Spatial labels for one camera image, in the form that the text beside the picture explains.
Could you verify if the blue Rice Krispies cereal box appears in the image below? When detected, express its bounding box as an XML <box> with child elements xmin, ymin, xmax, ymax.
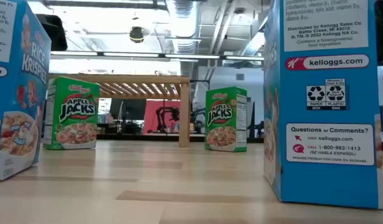
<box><xmin>0</xmin><ymin>0</ymin><xmax>52</xmax><ymax>182</ymax></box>
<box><xmin>262</xmin><ymin>0</ymin><xmax>383</xmax><ymax>211</ymax></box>

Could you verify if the green Apple Jacks cereal box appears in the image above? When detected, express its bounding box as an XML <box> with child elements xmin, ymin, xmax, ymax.
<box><xmin>43</xmin><ymin>75</ymin><xmax>101</xmax><ymax>151</ymax></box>
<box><xmin>204</xmin><ymin>86</ymin><xmax>248</xmax><ymax>153</ymax></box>

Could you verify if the slatted wooden shelf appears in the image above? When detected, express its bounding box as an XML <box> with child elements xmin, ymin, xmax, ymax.
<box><xmin>48</xmin><ymin>73</ymin><xmax>191</xmax><ymax>147</ymax></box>

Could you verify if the long ceiling light bar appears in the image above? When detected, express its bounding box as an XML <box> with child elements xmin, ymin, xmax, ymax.
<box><xmin>50</xmin><ymin>50</ymin><xmax>265</xmax><ymax>62</ymax></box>

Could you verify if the black monitor screen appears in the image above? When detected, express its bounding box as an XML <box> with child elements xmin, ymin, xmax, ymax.
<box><xmin>109</xmin><ymin>98</ymin><xmax>147</xmax><ymax>121</ymax></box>

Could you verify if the red partition panel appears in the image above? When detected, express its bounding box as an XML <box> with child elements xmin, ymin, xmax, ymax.
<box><xmin>142</xmin><ymin>99</ymin><xmax>182</xmax><ymax>135</ymax></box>

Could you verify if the black hanging dome camera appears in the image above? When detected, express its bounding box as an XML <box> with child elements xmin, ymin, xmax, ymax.
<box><xmin>129</xmin><ymin>26</ymin><xmax>145</xmax><ymax>44</ymax></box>

